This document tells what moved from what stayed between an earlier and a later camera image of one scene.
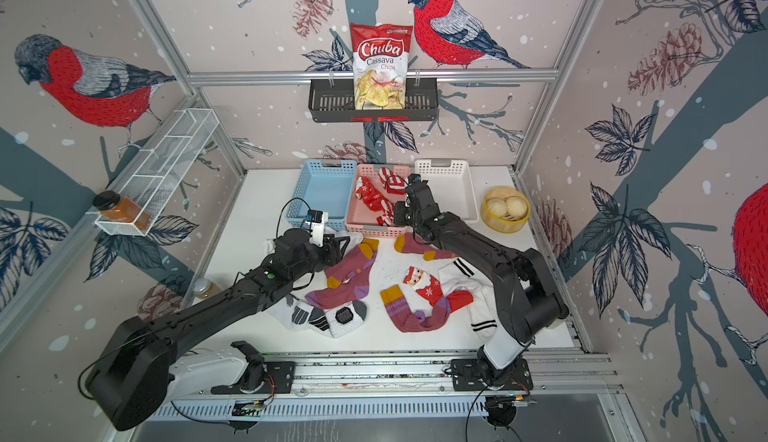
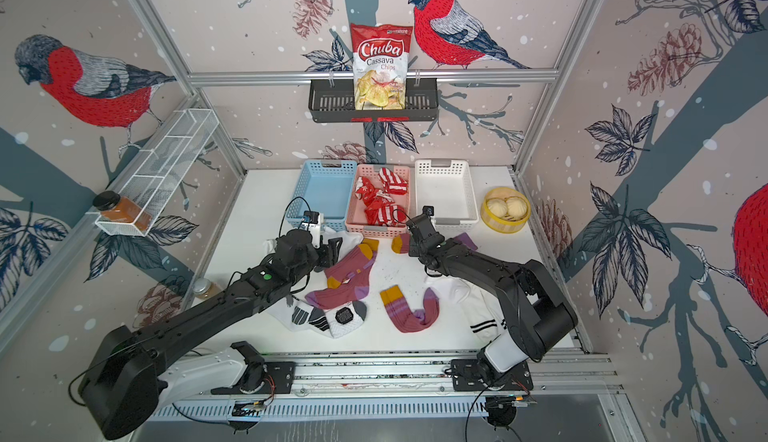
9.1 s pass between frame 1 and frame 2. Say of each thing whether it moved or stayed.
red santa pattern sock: moved
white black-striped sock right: stayed
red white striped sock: stayed
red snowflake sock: stayed
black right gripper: moved
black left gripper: stayed
